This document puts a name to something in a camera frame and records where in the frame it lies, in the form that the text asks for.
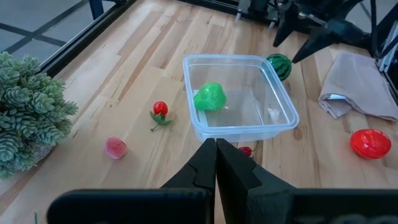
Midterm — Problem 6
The dark red toy cherry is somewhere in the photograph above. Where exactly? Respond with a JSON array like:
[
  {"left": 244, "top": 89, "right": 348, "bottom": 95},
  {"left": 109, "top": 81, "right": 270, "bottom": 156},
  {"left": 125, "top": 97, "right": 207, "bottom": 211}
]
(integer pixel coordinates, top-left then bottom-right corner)
[{"left": 238, "top": 146, "right": 254, "bottom": 158}]

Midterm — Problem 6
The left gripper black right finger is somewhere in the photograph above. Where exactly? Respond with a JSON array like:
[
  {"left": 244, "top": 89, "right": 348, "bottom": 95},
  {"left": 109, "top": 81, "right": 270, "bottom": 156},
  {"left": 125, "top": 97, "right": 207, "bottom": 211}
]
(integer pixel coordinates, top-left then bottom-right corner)
[{"left": 216, "top": 138, "right": 398, "bottom": 224}]

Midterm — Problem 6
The small red leafy toy fruit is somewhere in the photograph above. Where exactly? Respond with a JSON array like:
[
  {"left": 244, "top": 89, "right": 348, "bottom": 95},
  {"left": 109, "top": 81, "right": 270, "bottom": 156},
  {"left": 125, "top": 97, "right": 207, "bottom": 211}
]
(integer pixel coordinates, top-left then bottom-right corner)
[{"left": 149, "top": 100, "right": 173, "bottom": 133}]

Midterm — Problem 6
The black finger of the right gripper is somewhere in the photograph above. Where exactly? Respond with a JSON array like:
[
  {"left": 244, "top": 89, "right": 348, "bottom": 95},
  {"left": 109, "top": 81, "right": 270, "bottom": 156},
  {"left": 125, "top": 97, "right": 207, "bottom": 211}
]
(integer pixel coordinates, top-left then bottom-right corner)
[
  {"left": 291, "top": 19, "right": 346, "bottom": 64},
  {"left": 272, "top": 1, "right": 302, "bottom": 49}
]

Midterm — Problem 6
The striped green toy watermelon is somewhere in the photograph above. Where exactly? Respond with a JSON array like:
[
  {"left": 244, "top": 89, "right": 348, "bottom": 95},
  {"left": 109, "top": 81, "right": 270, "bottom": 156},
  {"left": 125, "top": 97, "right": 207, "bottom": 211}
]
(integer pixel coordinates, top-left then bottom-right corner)
[{"left": 266, "top": 53, "right": 293, "bottom": 82}]

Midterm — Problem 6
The artificial green potted plant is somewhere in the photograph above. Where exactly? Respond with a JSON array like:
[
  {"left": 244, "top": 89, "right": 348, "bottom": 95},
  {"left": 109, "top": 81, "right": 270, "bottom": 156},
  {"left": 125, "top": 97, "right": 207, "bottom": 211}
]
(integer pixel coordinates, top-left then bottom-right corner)
[{"left": 0, "top": 51, "right": 79, "bottom": 180}]

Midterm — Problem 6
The large red toy tomato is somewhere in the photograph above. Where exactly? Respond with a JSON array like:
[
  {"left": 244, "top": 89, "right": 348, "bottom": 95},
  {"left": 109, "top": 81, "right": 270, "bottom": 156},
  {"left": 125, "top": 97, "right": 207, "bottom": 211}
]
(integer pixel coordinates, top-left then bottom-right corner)
[{"left": 349, "top": 128, "right": 392, "bottom": 160}]

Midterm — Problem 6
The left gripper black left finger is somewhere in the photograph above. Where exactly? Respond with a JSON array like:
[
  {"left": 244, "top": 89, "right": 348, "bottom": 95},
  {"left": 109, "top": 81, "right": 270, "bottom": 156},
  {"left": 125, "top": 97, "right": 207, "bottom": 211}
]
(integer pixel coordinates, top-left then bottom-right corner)
[{"left": 46, "top": 138, "right": 218, "bottom": 224}]

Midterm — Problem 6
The black aluminium table frame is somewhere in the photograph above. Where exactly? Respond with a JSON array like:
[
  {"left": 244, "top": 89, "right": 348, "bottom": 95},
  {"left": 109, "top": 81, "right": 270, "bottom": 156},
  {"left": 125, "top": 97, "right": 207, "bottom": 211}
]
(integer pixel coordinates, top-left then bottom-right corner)
[{"left": 37, "top": 0, "right": 398, "bottom": 105}]

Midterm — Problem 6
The folded beige cloth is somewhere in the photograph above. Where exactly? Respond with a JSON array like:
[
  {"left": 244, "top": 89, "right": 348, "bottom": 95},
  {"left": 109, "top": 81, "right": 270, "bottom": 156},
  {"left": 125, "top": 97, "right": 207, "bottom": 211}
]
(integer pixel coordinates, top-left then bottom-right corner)
[{"left": 317, "top": 51, "right": 398, "bottom": 122}]

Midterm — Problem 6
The pink toy lychee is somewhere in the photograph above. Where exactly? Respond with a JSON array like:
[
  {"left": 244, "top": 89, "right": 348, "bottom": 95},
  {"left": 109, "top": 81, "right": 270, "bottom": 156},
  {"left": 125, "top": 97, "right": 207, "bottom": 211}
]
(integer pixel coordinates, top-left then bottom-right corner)
[{"left": 104, "top": 136, "right": 128, "bottom": 160}]

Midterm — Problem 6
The clear plastic tupperware container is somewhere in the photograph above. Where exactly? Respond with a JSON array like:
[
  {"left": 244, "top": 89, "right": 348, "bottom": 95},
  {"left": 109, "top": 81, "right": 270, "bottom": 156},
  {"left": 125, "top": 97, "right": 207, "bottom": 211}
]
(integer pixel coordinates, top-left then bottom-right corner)
[{"left": 182, "top": 54, "right": 300, "bottom": 143}]

